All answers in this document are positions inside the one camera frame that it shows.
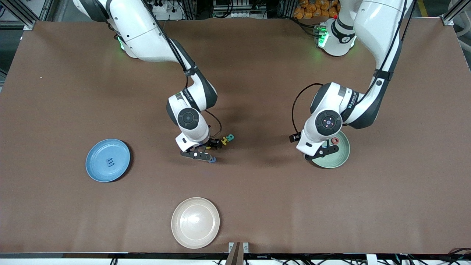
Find aluminium frame post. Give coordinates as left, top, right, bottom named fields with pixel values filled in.
left=443, top=0, right=471, bottom=26
left=0, top=0, right=37, bottom=30

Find beige plate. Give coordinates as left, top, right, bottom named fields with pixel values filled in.
left=171, top=197, right=220, bottom=249

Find white power strip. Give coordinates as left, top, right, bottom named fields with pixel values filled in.
left=151, top=0, right=173, bottom=13

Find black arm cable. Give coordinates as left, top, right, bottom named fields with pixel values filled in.
left=292, top=0, right=414, bottom=137
left=142, top=0, right=223, bottom=139

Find blue plate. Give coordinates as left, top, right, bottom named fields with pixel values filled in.
left=85, top=138, right=131, bottom=183

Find green plate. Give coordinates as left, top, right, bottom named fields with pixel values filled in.
left=311, top=130, right=350, bottom=169

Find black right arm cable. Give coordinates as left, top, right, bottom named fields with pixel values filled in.
left=142, top=0, right=223, bottom=139

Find orange snack bags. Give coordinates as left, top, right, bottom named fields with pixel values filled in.
left=293, top=0, right=341, bottom=20

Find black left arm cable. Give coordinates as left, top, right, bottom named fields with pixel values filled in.
left=292, top=0, right=414, bottom=137

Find metal mount bracket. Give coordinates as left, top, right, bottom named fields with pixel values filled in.
left=225, top=242, right=249, bottom=265

